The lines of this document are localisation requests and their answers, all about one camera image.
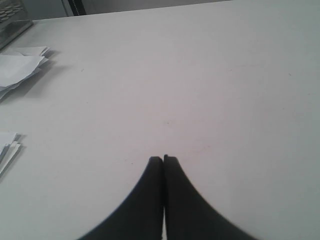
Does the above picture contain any lower white paper stack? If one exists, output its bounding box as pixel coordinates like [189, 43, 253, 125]
[0, 132, 22, 177]

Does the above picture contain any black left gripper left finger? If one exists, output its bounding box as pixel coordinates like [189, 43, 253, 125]
[81, 156, 164, 240]

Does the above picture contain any upper white paper stack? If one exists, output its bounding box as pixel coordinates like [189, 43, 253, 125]
[0, 46, 56, 98]

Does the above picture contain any metal mesh rack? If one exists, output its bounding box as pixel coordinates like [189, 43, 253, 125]
[0, 0, 33, 50]

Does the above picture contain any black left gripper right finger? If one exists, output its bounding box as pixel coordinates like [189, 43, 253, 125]
[163, 155, 255, 240]

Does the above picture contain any white paper stack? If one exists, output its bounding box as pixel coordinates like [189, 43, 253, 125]
[0, 46, 56, 98]
[0, 132, 22, 177]

